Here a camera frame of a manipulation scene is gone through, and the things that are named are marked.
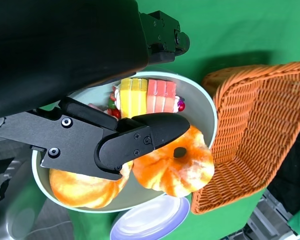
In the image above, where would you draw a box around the lavender round plate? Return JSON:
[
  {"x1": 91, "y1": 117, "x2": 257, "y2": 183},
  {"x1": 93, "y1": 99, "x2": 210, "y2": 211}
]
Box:
[{"x1": 109, "y1": 193, "x2": 191, "y2": 240}]

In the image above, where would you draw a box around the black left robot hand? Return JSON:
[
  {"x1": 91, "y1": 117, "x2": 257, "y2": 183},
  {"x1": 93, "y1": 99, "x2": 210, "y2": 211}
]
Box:
[{"x1": 0, "y1": 0, "x2": 191, "y2": 181}]

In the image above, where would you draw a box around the green tablecloth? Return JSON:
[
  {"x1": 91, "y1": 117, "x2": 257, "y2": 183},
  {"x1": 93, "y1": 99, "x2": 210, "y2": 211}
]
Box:
[{"x1": 0, "y1": 0, "x2": 300, "y2": 240}]

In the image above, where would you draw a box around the pale green bowl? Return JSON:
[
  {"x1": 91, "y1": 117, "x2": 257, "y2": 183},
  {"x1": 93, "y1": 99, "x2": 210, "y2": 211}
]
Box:
[{"x1": 31, "y1": 71, "x2": 218, "y2": 214}]

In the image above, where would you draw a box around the black curtain backdrop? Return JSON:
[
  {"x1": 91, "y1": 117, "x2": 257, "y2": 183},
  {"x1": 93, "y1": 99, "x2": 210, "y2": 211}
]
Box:
[{"x1": 264, "y1": 119, "x2": 300, "y2": 213}]

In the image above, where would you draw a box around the orange wicker basket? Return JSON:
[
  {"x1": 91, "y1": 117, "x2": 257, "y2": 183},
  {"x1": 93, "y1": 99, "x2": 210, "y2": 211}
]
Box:
[{"x1": 191, "y1": 59, "x2": 300, "y2": 215}]

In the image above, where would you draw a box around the yellow layered cake slice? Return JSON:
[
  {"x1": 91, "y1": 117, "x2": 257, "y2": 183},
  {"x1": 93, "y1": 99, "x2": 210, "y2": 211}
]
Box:
[{"x1": 107, "y1": 77, "x2": 149, "y2": 120}]

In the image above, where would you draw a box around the pink and brown cake slice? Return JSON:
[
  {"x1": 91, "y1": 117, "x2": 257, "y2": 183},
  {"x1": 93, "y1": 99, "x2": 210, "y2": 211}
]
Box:
[{"x1": 87, "y1": 101, "x2": 110, "y2": 115}]

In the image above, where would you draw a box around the orange white ring bread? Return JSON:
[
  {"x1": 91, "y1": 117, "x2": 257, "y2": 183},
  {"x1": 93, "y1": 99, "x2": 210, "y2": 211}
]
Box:
[
  {"x1": 132, "y1": 124, "x2": 215, "y2": 198},
  {"x1": 49, "y1": 159, "x2": 135, "y2": 210}
]

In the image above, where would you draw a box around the metal frame shelf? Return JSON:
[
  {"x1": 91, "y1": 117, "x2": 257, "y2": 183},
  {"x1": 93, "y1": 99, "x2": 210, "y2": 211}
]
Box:
[{"x1": 244, "y1": 189, "x2": 300, "y2": 240}]

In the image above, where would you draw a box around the pink layered cake slice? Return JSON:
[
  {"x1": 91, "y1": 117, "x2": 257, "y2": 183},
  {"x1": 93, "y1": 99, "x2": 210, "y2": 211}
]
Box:
[{"x1": 146, "y1": 78, "x2": 186, "y2": 114}]

